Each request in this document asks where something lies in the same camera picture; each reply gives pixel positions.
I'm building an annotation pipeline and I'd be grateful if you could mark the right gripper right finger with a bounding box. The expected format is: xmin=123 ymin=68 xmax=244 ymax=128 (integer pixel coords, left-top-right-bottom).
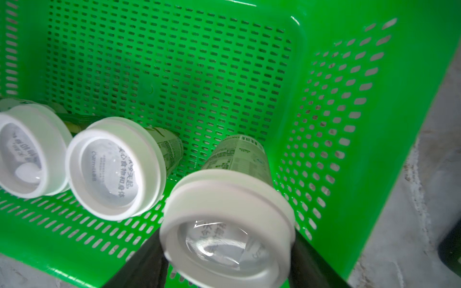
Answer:
xmin=288 ymin=232 xmax=350 ymax=288

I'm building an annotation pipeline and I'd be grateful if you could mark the green plastic basket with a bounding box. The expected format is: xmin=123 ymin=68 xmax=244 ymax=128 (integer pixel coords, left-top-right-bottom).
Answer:
xmin=1 ymin=1 xmax=461 ymax=278

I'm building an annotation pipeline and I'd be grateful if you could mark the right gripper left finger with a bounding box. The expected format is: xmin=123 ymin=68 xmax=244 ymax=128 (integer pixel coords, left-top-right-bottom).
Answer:
xmin=103 ymin=230 xmax=169 ymax=288

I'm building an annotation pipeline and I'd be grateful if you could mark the yogurt cup white lid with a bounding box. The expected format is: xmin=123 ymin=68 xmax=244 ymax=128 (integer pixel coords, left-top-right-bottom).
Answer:
xmin=1 ymin=104 xmax=73 ymax=199
xmin=159 ymin=134 xmax=297 ymax=288
xmin=65 ymin=117 xmax=184 ymax=221

